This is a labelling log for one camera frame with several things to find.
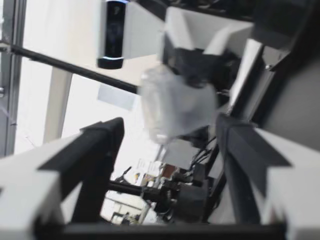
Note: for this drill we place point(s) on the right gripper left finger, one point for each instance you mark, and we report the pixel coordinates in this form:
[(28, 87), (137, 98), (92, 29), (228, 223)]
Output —
[(37, 185)]

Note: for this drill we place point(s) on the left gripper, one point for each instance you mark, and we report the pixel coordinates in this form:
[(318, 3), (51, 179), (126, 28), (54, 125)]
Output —
[(295, 82)]

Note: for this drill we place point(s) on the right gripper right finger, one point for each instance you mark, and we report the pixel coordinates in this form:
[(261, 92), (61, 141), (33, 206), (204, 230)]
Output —
[(287, 180)]

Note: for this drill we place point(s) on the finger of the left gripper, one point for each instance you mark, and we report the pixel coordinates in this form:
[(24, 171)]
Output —
[(180, 57)]

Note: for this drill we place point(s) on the clear plastic cup with lid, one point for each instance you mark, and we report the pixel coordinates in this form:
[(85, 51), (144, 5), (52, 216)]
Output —
[(175, 107)]

